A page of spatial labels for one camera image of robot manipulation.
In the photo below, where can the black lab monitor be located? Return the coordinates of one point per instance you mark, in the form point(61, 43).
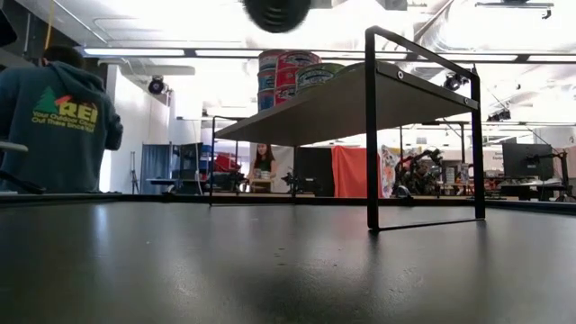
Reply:
point(527, 161)

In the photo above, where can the red lab cart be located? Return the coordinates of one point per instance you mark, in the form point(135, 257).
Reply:
point(223, 163)

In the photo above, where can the long ceiling light fixture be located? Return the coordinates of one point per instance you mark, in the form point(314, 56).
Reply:
point(135, 51)

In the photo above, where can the small wooden stand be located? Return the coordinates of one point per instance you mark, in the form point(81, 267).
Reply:
point(261, 183)

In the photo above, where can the black ceiling projector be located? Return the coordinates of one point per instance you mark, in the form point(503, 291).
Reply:
point(499, 115)

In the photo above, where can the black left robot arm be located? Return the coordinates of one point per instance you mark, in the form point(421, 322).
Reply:
point(276, 13)

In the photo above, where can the black lab robot arm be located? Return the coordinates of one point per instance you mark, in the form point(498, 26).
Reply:
point(418, 171)
point(294, 182)

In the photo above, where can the grey curtain panel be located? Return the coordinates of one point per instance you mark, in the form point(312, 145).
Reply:
point(155, 164)

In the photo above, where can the black lab rig frame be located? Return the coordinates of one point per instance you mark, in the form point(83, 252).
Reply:
point(432, 122)

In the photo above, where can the orange hanging cloth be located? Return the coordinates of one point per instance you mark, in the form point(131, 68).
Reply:
point(351, 171)

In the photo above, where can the black divider panel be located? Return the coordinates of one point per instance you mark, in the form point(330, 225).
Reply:
point(315, 171)

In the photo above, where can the black ceiling rail fixture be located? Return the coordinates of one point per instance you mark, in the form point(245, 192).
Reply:
point(513, 4)

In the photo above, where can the black table mat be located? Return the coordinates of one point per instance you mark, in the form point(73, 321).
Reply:
point(288, 270)

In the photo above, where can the dark lab table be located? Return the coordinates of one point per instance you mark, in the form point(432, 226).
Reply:
point(544, 191)

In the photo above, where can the gold lid seafood can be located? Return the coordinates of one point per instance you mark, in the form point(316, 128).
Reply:
point(270, 60)

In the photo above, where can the person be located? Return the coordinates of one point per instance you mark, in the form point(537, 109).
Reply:
point(58, 130)
point(264, 164)

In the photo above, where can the floral hanging cloth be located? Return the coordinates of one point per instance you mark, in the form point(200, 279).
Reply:
point(388, 171)

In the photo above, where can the round dark ceiling lamp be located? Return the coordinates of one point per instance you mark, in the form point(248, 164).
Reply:
point(156, 85)
point(454, 82)

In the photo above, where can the white hanging cloth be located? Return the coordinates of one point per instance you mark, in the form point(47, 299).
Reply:
point(285, 157)

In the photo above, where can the silver lid seafood can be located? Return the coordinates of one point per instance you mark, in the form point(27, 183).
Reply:
point(299, 60)

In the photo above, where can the blue storage bin rack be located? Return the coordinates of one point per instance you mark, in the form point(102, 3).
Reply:
point(207, 157)

